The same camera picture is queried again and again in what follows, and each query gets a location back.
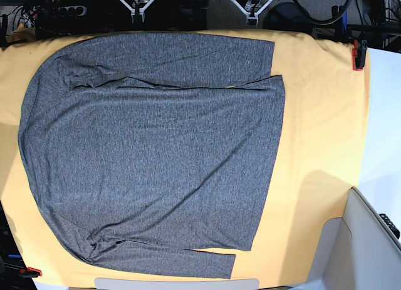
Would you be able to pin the grey long-sleeve T-shirt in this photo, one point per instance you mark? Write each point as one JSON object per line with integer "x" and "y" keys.
{"x": 145, "y": 152}

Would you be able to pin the yellow table cloth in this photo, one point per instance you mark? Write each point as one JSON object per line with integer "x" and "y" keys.
{"x": 319, "y": 159}

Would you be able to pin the black round chair base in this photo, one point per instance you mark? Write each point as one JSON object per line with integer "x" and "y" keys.
{"x": 287, "y": 17}

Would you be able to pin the red black clamp right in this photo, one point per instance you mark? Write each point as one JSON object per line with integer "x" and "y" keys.
{"x": 359, "y": 53}

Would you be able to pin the red black clamp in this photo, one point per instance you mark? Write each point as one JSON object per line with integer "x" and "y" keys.
{"x": 359, "y": 53}
{"x": 29, "y": 272}

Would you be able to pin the black power strip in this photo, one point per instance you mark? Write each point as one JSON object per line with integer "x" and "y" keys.
{"x": 65, "y": 11}

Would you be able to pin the white storage bin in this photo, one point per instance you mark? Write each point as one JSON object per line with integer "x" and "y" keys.
{"x": 356, "y": 251}

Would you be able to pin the black remote control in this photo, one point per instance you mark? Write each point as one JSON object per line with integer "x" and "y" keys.
{"x": 390, "y": 225}

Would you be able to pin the red black clamp left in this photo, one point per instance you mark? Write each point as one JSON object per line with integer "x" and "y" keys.
{"x": 29, "y": 272}

